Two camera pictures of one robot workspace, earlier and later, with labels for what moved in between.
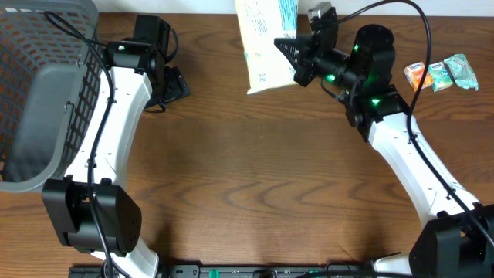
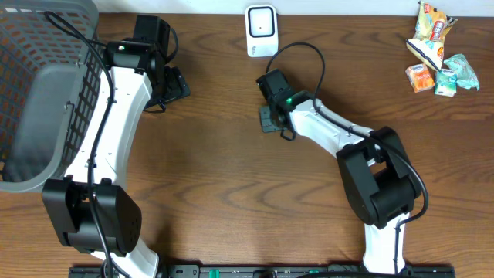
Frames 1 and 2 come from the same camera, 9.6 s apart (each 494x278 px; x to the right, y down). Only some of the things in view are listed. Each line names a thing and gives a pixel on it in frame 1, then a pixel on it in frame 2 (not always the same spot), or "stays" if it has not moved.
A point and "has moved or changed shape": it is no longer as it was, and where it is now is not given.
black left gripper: [177, 86] stays
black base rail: [232, 271] stays
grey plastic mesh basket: [50, 76] stays
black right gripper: [308, 46] → [265, 127]
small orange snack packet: [414, 73] stays
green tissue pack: [439, 76] has moved or changed shape
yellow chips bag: [261, 22] → [428, 44]
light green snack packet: [461, 72] stays
